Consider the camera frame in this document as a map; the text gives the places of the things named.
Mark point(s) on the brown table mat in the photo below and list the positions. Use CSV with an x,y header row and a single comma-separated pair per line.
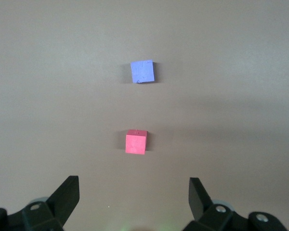
x,y
38,72

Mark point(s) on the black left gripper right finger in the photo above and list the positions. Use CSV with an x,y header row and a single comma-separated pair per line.
x,y
198,199

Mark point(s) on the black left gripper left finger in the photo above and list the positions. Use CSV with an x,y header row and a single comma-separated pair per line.
x,y
65,199

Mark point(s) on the red foam block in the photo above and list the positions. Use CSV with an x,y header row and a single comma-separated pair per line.
x,y
135,144

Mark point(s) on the purple foam block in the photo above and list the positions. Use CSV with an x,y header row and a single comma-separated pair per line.
x,y
142,72

